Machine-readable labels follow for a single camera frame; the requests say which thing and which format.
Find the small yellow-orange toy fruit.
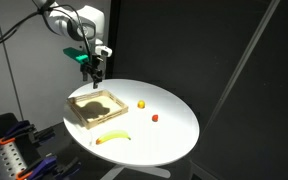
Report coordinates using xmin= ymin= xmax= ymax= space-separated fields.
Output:
xmin=136 ymin=99 xmax=147 ymax=110

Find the shallow wooden slatted box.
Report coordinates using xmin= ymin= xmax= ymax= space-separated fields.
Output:
xmin=66 ymin=88 xmax=130 ymax=130

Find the white camera module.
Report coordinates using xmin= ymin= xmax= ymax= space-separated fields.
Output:
xmin=94 ymin=45 xmax=114 ymax=57

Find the perforated metal board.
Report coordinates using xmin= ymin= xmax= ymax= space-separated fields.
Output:
xmin=0 ymin=141 xmax=30 ymax=180

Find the yellow toy banana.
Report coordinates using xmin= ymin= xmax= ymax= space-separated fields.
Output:
xmin=95 ymin=129 xmax=132 ymax=146

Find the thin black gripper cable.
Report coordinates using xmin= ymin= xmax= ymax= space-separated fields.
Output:
xmin=43 ymin=3 xmax=96 ymax=65

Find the thick black cable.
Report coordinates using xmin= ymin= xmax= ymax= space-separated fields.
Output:
xmin=0 ymin=9 xmax=44 ymax=49

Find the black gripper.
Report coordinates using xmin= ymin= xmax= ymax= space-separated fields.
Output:
xmin=79 ymin=54 xmax=104 ymax=90

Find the dark blue black clamp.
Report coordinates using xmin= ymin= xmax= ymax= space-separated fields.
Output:
xmin=55 ymin=156 xmax=84 ymax=179

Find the blue clamp with orange handle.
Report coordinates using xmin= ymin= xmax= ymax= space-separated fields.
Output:
xmin=16 ymin=153 xmax=60 ymax=180

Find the teal camera mount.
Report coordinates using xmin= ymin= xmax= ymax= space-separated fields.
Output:
xmin=62 ymin=46 xmax=90 ymax=65

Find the blue clamp with black jaws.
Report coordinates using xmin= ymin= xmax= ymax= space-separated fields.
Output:
xmin=0 ymin=119 xmax=57 ymax=146

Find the white table base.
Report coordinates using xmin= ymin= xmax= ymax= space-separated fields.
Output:
xmin=100 ymin=164 xmax=172 ymax=180

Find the round white table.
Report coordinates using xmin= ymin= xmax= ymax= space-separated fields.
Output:
xmin=62 ymin=78 xmax=201 ymax=167

